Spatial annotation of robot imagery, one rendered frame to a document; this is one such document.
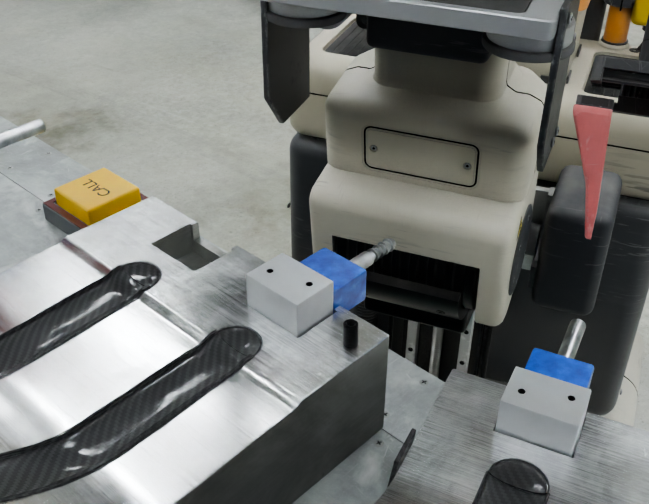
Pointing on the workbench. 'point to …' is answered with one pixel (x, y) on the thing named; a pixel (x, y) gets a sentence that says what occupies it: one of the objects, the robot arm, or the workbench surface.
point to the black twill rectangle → (402, 454)
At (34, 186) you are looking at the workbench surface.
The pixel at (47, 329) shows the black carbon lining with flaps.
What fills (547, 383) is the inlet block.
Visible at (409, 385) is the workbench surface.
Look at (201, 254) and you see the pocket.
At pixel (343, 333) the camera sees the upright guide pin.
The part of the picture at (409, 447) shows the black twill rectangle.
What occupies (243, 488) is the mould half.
